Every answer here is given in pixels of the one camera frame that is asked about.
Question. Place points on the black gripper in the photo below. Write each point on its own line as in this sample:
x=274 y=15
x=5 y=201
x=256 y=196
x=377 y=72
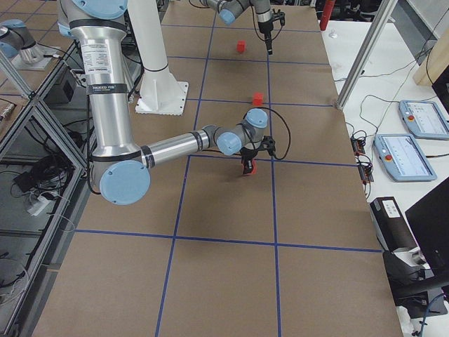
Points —
x=264 y=27
x=248 y=154

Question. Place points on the red block placed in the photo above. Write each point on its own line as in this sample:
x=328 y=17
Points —
x=258 y=99
x=241 y=46
x=251 y=172

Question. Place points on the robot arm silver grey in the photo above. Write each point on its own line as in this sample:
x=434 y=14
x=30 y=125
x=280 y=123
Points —
x=121 y=168
x=229 y=11

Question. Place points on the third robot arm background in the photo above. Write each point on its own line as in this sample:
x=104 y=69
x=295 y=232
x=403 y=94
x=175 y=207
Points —
x=17 y=43

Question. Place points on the red cylinder background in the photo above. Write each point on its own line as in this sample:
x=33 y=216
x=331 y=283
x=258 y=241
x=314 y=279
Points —
x=326 y=14

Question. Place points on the teach pendant near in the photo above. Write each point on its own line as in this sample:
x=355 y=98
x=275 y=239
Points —
x=403 y=158

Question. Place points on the teach pendant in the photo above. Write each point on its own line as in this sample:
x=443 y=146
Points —
x=403 y=158
x=424 y=119

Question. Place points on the black box with label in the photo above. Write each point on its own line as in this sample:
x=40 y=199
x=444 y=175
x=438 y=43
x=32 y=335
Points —
x=392 y=231

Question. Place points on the teach pendant far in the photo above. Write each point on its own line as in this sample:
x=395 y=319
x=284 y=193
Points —
x=424 y=119

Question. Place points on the black monitor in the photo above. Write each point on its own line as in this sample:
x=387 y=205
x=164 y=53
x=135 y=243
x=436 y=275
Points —
x=428 y=220

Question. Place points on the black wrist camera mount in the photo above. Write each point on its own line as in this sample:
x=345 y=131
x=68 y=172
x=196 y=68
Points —
x=268 y=144

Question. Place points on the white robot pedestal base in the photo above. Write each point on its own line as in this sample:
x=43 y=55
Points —
x=160 y=92

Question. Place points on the aluminium frame post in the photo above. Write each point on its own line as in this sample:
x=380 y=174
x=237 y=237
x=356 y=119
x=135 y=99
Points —
x=376 y=27

